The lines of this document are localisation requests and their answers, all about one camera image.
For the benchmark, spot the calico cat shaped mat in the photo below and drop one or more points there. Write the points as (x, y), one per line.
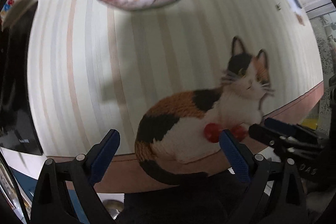
(183, 134)

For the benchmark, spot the small brown card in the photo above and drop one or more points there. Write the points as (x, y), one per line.
(299, 18)

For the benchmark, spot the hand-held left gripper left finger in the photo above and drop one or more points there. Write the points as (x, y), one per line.
(105, 157)

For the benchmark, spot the glass sliding door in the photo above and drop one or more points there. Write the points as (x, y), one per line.
(325, 50)

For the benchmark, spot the tiny dark object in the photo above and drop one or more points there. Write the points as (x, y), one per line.
(277, 6)

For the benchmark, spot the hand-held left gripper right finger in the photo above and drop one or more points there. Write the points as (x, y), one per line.
(236, 162)

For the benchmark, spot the yellow object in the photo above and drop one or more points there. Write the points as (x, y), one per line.
(311, 124)

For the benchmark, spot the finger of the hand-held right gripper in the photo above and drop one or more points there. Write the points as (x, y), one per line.
(265, 136)
(281, 127)

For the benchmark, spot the striped table cloth pink hem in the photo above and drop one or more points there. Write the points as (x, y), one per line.
(78, 69)

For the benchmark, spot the black glass stove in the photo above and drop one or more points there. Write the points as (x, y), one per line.
(15, 108)

